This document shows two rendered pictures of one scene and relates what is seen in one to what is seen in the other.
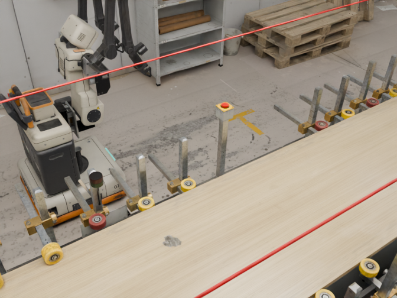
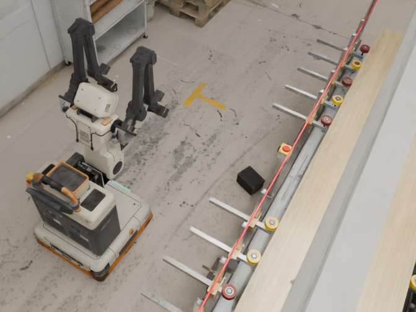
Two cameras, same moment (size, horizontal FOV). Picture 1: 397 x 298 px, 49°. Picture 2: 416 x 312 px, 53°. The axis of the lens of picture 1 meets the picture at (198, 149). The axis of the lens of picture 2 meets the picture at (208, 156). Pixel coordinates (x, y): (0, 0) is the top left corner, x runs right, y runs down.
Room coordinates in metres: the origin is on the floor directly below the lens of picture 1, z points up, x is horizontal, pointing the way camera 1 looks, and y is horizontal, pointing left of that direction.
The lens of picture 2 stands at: (0.80, 1.08, 3.12)
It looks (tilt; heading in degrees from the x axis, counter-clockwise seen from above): 52 degrees down; 329
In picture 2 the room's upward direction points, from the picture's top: 8 degrees clockwise
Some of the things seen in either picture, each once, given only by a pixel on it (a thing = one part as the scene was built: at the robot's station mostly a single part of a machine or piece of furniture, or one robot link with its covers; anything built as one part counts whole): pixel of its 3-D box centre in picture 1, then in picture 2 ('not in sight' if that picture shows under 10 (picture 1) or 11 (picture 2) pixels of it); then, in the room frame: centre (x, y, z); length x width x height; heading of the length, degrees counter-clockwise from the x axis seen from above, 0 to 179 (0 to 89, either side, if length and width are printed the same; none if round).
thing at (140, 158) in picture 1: (143, 190); (239, 243); (1.63, 0.28, 0.87); 0.04 x 0.04 x 0.48; 35
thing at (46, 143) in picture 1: (49, 137); (78, 202); (2.43, 1.05, 0.59); 0.55 x 0.34 x 0.83; 35
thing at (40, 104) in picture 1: (38, 104); (69, 181); (2.42, 1.07, 0.87); 0.23 x 0.15 x 0.11; 35
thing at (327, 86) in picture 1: (347, 97); (322, 78); (2.69, -1.06, 0.83); 0.43 x 0.03 x 0.04; 35
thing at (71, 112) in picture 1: (79, 111); (94, 164); (2.63, 0.88, 0.68); 0.28 x 0.27 x 0.25; 35
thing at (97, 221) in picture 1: (98, 226); (228, 294); (1.39, 0.47, 0.85); 0.08 x 0.08 x 0.11
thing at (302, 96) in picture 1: (322, 110); (311, 97); (2.54, -0.86, 0.81); 0.43 x 0.03 x 0.04; 35
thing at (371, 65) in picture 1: (364, 91); (336, 71); (2.64, -1.15, 0.91); 0.04 x 0.04 x 0.48; 35
